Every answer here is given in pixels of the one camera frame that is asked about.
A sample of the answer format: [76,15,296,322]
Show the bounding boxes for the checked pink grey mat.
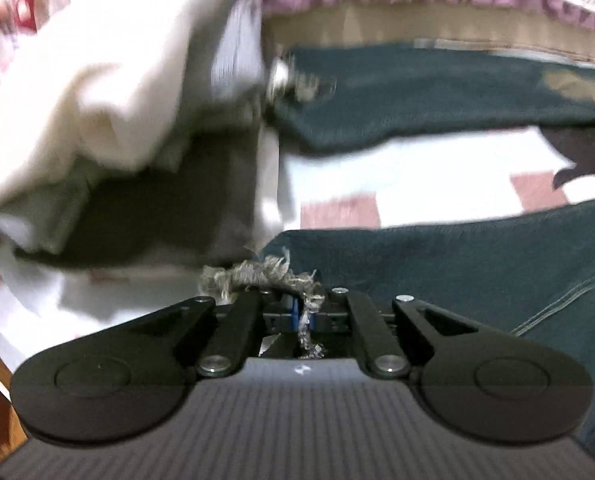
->
[0,125,595,377]

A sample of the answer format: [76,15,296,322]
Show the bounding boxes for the dark grey folded garment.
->
[14,130,259,269]

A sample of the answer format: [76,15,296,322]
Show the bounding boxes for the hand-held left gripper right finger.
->
[307,287,481,380]

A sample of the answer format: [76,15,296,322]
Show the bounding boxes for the dark blue jeans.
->
[200,45,595,461]

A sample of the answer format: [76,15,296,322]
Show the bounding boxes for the beige bed base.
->
[261,2,595,69]

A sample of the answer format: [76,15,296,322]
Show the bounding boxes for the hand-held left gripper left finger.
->
[127,290,298,380]

